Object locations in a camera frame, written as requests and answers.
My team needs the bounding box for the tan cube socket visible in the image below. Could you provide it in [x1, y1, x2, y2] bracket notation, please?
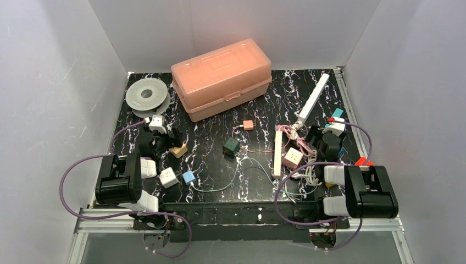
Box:
[169, 144, 187, 159]

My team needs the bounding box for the red cube socket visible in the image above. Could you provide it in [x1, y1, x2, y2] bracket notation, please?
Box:
[354, 157, 374, 166]

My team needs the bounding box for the pink cube socket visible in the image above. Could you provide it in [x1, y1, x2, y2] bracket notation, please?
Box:
[282, 147, 304, 170]

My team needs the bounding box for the white cube socket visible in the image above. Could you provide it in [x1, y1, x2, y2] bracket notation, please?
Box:
[159, 167, 179, 188]

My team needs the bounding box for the light blue plug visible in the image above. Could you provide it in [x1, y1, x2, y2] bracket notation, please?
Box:
[182, 170, 196, 186]

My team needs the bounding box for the teal power strip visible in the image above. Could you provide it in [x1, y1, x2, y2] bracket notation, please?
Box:
[332, 108, 344, 118]

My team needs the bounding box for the dark green cube socket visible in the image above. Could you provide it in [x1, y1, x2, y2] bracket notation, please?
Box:
[223, 137, 240, 158]

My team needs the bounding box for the white power strip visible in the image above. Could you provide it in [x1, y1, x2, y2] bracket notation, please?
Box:
[297, 73, 330, 124]

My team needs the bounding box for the pink plastic storage box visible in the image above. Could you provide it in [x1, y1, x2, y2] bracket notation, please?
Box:
[171, 38, 271, 122]

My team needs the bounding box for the pink usb charger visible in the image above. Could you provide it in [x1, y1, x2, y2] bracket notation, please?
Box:
[242, 120, 254, 131]

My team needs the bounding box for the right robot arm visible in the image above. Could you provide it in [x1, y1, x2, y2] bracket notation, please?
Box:
[305, 125, 399, 218]

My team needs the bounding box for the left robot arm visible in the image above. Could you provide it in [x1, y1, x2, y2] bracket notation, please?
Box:
[95, 128, 184, 212]

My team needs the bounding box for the grey filament spool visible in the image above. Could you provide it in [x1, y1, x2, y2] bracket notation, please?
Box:
[125, 78, 171, 118]

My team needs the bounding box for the white coiled cable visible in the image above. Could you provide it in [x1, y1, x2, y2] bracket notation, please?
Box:
[291, 122, 325, 187]

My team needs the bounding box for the pink coiled cable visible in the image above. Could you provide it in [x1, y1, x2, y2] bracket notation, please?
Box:
[276, 124, 318, 159]

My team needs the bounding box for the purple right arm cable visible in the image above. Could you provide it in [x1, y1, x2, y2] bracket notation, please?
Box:
[274, 120, 374, 251]

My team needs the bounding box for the thin pink cable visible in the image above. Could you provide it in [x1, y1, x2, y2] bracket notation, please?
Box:
[232, 125, 278, 154]

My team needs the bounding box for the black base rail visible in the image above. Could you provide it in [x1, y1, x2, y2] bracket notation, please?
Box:
[132, 201, 350, 244]

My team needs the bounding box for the aluminium frame rail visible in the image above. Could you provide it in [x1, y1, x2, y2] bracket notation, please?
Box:
[332, 67, 414, 263]

